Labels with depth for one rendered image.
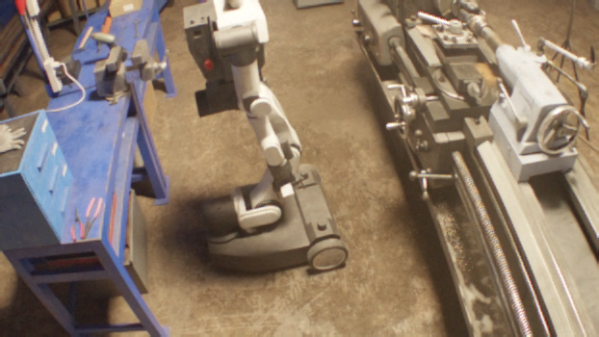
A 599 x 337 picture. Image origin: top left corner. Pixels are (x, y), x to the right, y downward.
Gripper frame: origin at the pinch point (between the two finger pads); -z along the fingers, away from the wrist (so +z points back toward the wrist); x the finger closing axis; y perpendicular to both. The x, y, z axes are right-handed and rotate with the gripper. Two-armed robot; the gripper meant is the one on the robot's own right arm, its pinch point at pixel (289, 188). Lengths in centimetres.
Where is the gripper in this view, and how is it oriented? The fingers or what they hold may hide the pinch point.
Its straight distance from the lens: 226.2
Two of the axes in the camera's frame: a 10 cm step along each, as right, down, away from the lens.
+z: -2.8, -6.4, -7.1
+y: -2.3, -6.8, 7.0
